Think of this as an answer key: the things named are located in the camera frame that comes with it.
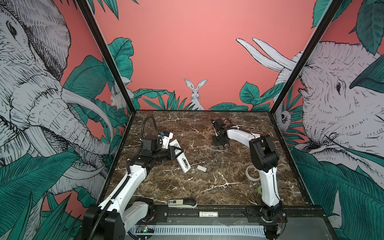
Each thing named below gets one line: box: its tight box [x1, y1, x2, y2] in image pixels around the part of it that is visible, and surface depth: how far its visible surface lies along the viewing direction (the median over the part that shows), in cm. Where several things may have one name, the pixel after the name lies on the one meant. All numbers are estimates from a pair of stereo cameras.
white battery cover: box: [197, 165, 207, 172], surface depth 92 cm
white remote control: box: [169, 139, 192, 174], surface depth 78 cm
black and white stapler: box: [168, 198, 198, 208], surface depth 76 cm
